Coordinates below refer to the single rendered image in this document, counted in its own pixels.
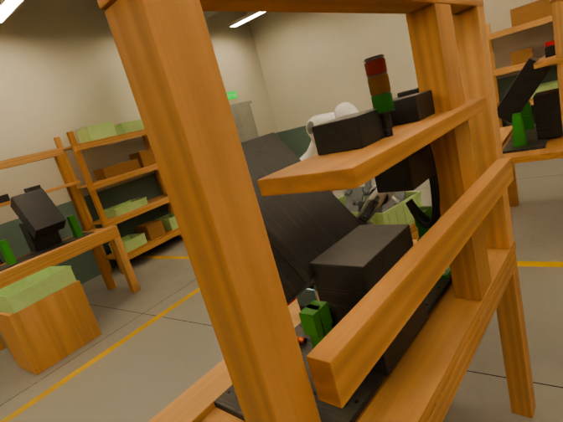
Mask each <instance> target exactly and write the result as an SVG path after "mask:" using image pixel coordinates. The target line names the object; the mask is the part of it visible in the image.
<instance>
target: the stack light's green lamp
mask: <svg viewBox="0 0 563 422"><path fill-rule="evenodd" d="M371 100H372V105H373V109H377V111H378V113H379V115H380V114H384V113H387V112H391V111H394V110H395V109H394V108H395V107H394V102H393V97H392V93H390V92H389V93H386V94H383V95H377V96H374V97H372V98H371Z"/></svg>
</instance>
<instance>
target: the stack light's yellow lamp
mask: <svg viewBox="0 0 563 422"><path fill-rule="evenodd" d="M367 81H368V85H369V92H370V95H371V97H374V96H377V95H383V94H386V93H389V92H391V88H390V80H389V76H388V74H387V73H386V74H382V75H377V76H375V77H371V78H368V79H367Z"/></svg>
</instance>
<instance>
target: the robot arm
mask: <svg viewBox="0 0 563 422"><path fill-rule="evenodd" d="M356 112H359V110H358V109H357V108H356V106H355V105H353V104H352V103H349V102H344V103H341V104H339V105H337V106H336V108H335V111H334V112H329V113H325V114H321V115H317V116H313V117H312V118H310V119H309V121H308V122H307V126H306V129H307V134H308V135H309V136H310V138H311V139H312V140H311V142H310V145H309V147H308V149H307V151H306V152H305V153H304V154H303V155H302V156H301V157H300V158H299V159H300V160H301V161H302V160H305V159H307V158H309V157H312V156H314V155H317V154H318V151H317V148H316V144H315V140H314V136H313V133H312V126H316V125H318V124H321V123H324V122H326V121H330V120H332V119H335V118H338V117H340V116H346V115H349V114H353V113H356ZM393 194H394V192H390V193H378V191H377V187H376V183H375V184H374V186H373V187H372V188H371V189H370V191H369V198H368V199H367V200H366V202H365V203H364V206H363V207H362V208H361V210H362V211H363V212H362V214H361V215H360V216H359V219H361V220H362V221H364V222H365V223H366V222H367V221H368V220H370V219H371V218H372V217H373V216H374V214H375V213H376V211H377V210H378V209H379V207H380V205H382V204H385V203H388V202H389V201H390V199H391V197H392V196H393Z"/></svg>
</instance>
